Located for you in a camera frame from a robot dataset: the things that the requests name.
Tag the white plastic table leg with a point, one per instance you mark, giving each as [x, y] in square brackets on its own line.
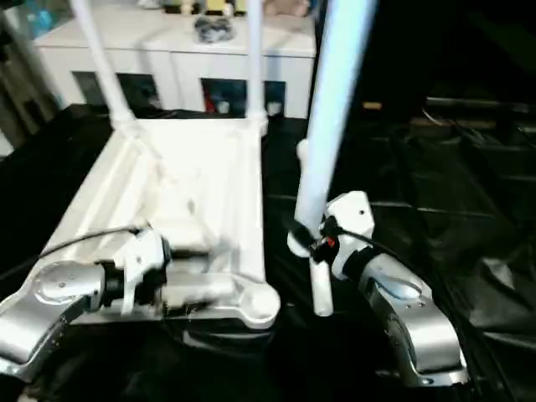
[255, 59]
[105, 59]
[322, 285]
[335, 109]

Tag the white plastic table top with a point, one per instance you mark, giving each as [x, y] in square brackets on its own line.
[201, 176]

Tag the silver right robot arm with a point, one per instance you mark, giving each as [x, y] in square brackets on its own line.
[406, 310]

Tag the black plastic mat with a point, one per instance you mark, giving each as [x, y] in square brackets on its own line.
[452, 218]

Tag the small yellow label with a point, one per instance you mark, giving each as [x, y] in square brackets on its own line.
[372, 105]

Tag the black flat device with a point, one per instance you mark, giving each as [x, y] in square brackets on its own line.
[481, 109]

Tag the black tall cabinet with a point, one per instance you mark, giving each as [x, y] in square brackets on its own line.
[419, 50]

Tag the grey bundle on cabinet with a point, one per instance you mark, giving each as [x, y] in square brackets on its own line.
[213, 30]

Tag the white cabinet with glass doors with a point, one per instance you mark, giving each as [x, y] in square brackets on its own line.
[159, 46]

